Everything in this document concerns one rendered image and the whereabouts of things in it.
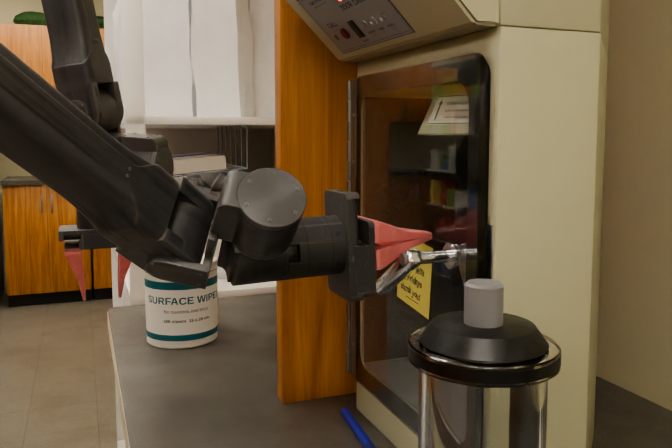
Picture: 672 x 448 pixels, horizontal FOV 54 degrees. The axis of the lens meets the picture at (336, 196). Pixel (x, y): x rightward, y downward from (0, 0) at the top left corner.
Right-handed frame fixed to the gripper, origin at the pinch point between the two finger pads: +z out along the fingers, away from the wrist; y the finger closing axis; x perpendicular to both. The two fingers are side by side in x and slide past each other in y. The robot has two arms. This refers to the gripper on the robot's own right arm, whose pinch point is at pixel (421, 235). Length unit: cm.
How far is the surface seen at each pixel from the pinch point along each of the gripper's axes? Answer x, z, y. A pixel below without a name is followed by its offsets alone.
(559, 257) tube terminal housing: -9.0, 9.7, -1.8
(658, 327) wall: 14, 44, -19
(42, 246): 491, -78, -63
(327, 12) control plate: 13.7, -4.3, 24.7
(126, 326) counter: 75, -28, -25
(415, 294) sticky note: 3.4, 0.7, -6.8
